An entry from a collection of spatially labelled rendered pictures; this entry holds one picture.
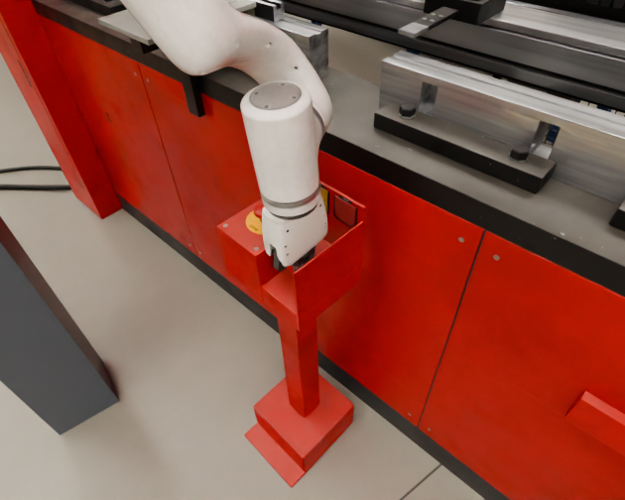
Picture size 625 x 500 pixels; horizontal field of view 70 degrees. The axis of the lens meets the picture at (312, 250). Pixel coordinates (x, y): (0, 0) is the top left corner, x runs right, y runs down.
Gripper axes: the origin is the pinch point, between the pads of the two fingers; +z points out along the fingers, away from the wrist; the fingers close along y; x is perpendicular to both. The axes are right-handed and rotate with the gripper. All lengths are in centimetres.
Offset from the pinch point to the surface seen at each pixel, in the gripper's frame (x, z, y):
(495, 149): 15.4, -13.9, -29.1
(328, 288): 4.9, 2.9, -0.9
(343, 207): 0.8, -6.9, -9.7
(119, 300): -88, 73, 20
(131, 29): -49, -25, -7
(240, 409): -22, 73, 15
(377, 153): -0.1, -11.7, -19.5
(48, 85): -136, 14, -6
